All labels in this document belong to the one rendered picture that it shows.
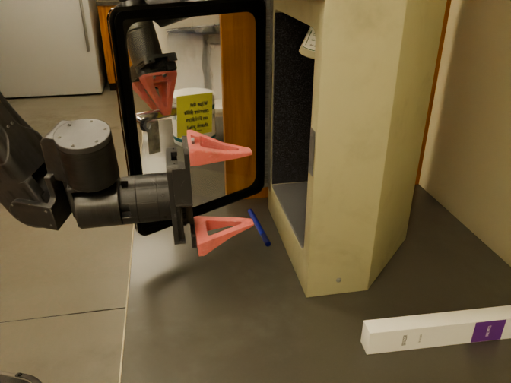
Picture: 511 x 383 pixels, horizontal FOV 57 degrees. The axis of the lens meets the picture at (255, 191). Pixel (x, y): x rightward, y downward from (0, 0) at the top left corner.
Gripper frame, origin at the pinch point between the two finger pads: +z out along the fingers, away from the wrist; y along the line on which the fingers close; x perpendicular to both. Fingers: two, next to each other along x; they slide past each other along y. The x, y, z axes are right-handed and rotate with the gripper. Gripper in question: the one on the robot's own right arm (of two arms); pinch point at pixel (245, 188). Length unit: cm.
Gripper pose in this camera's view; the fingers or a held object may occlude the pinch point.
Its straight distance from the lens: 57.4
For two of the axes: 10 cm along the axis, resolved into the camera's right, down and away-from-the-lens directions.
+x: -1.8, -4.4, 8.8
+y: -0.2, -8.9, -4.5
